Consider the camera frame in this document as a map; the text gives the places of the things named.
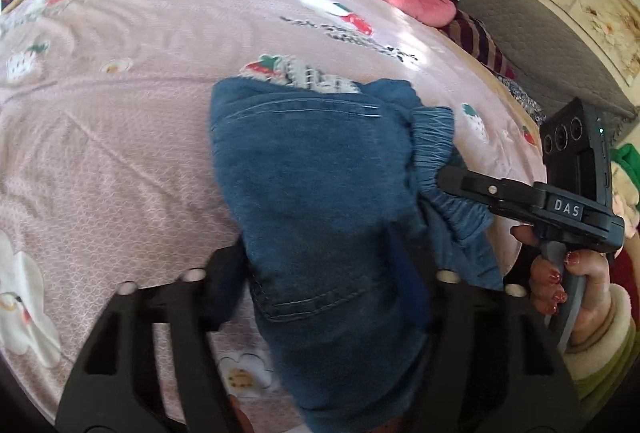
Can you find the grey padded headboard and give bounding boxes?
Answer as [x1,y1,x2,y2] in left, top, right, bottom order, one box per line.
[400,0,638,121]

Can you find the dark patterned cloth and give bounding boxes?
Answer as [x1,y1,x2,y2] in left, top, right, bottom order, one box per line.
[495,73,546,124]

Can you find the blue denim pants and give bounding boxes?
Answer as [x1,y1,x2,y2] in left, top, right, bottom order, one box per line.
[207,56,505,433]

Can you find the person's green fleece top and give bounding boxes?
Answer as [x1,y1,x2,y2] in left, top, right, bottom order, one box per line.
[607,143,640,214]

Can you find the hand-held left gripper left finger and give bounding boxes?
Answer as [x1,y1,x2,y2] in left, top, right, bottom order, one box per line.
[54,244,250,433]

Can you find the purple striped pillow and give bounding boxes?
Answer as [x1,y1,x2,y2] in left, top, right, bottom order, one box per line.
[440,10,516,84]

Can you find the person's right forearm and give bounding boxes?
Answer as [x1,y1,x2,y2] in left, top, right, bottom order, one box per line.
[565,283,640,401]

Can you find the person's right hand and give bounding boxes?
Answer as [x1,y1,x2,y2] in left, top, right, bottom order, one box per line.
[510,224,615,316]

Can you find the pink strawberry print bed sheet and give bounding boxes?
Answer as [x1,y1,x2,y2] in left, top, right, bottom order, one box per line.
[0,0,548,429]

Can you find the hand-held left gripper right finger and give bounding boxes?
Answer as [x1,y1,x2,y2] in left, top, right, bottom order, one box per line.
[415,263,587,433]

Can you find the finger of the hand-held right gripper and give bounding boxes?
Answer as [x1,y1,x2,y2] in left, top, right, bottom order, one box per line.
[436,164,502,215]
[459,176,540,215]

